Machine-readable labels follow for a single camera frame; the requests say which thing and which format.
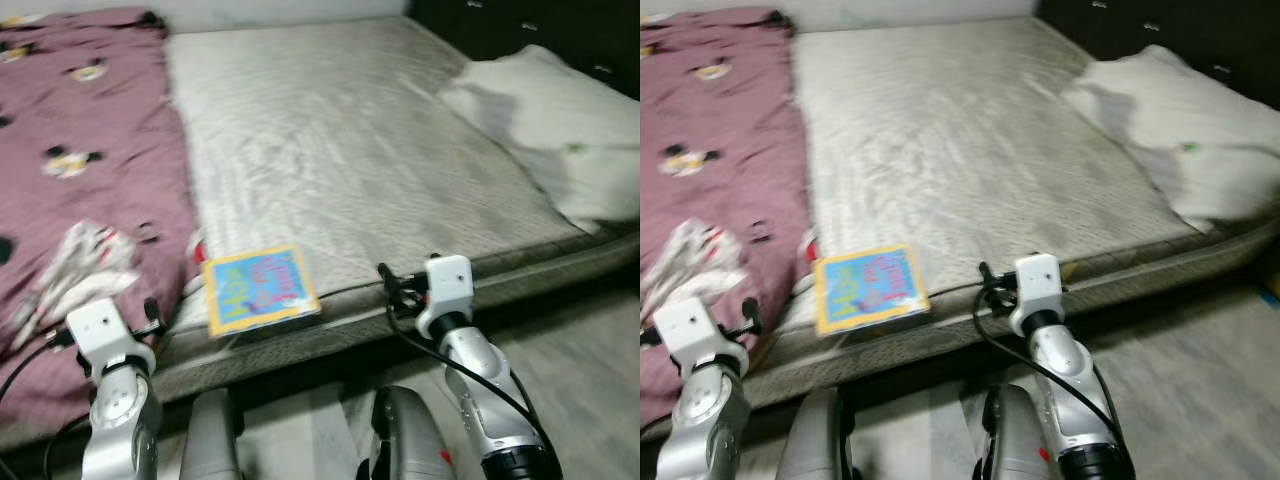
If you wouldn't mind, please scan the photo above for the colourful children's book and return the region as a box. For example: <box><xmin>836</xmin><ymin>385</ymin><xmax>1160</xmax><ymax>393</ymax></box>
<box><xmin>813</xmin><ymin>243</ymin><xmax>931</xmax><ymax>337</ymax></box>
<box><xmin>200</xmin><ymin>243</ymin><xmax>323</xmax><ymax>338</ymax></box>

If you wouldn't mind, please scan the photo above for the white pillow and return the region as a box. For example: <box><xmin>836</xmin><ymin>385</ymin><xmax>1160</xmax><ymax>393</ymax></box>
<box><xmin>1060</xmin><ymin>45</ymin><xmax>1280</xmax><ymax>231</ymax></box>
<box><xmin>437</xmin><ymin>45</ymin><xmax>641</xmax><ymax>233</ymax></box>

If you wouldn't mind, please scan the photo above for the purple cartoon mouse blanket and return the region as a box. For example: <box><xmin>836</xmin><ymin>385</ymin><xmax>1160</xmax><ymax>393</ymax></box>
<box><xmin>0</xmin><ymin>8</ymin><xmax>208</xmax><ymax>441</ymax></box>
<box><xmin>640</xmin><ymin>8</ymin><xmax>816</xmax><ymax>429</ymax></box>

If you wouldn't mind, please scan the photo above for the grey robot left leg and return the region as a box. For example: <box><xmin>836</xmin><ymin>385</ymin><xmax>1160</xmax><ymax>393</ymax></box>
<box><xmin>180</xmin><ymin>388</ymin><xmax>247</xmax><ymax>480</ymax></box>
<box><xmin>775</xmin><ymin>388</ymin><xmax>853</xmax><ymax>480</ymax></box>

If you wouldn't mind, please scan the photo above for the grey robot leg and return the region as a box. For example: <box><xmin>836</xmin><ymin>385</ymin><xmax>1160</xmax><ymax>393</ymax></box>
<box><xmin>973</xmin><ymin>385</ymin><xmax>1058</xmax><ymax>480</ymax></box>
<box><xmin>358</xmin><ymin>385</ymin><xmax>458</xmax><ymax>480</ymax></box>
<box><xmin>775</xmin><ymin>388</ymin><xmax>853</xmax><ymax>480</ymax></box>
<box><xmin>180</xmin><ymin>388</ymin><xmax>247</xmax><ymax>480</ymax></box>

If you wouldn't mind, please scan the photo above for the white quilted mattress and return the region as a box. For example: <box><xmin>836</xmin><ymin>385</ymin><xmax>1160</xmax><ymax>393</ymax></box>
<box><xmin>745</xmin><ymin>15</ymin><xmax>1280</xmax><ymax>411</ymax></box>
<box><xmin>0</xmin><ymin>15</ymin><xmax>641</xmax><ymax>446</ymax></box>

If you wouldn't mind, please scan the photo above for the grey robot right leg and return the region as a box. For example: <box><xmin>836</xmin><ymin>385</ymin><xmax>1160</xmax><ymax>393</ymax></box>
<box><xmin>358</xmin><ymin>385</ymin><xmax>458</xmax><ymax>480</ymax></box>
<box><xmin>973</xmin><ymin>385</ymin><xmax>1058</xmax><ymax>480</ymax></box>

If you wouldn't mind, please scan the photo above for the black tufted headboard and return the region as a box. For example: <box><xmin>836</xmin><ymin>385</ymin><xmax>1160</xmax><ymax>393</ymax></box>
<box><xmin>1035</xmin><ymin>0</ymin><xmax>1280</xmax><ymax>111</ymax></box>
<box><xmin>408</xmin><ymin>0</ymin><xmax>641</xmax><ymax>99</ymax></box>

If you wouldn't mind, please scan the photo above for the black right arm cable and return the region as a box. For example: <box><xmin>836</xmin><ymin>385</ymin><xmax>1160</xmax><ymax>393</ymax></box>
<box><xmin>376</xmin><ymin>261</ymin><xmax>549</xmax><ymax>453</ymax></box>
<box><xmin>974</xmin><ymin>261</ymin><xmax>1129</xmax><ymax>443</ymax></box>

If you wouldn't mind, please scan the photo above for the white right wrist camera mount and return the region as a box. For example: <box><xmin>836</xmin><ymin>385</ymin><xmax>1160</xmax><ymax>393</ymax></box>
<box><xmin>1010</xmin><ymin>252</ymin><xmax>1067</xmax><ymax>337</ymax></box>
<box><xmin>414</xmin><ymin>254</ymin><xmax>474</xmax><ymax>339</ymax></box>

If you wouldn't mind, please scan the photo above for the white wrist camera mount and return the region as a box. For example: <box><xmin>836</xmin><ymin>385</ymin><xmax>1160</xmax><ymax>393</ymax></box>
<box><xmin>64</xmin><ymin>297</ymin><xmax>151</xmax><ymax>363</ymax></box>
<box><xmin>652</xmin><ymin>296</ymin><xmax>746</xmax><ymax>363</ymax></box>
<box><xmin>414</xmin><ymin>254</ymin><xmax>474</xmax><ymax>339</ymax></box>
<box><xmin>1010</xmin><ymin>252</ymin><xmax>1067</xmax><ymax>337</ymax></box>

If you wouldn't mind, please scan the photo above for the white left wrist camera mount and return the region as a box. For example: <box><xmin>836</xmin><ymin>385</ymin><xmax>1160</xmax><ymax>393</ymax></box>
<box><xmin>652</xmin><ymin>296</ymin><xmax>746</xmax><ymax>363</ymax></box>
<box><xmin>64</xmin><ymin>297</ymin><xmax>151</xmax><ymax>363</ymax></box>

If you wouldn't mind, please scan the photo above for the dark bed frame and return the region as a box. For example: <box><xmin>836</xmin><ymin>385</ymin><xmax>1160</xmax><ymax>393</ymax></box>
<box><xmin>740</xmin><ymin>240</ymin><xmax>1280</xmax><ymax>411</ymax></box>
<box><xmin>0</xmin><ymin>255</ymin><xmax>641</xmax><ymax>471</ymax></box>

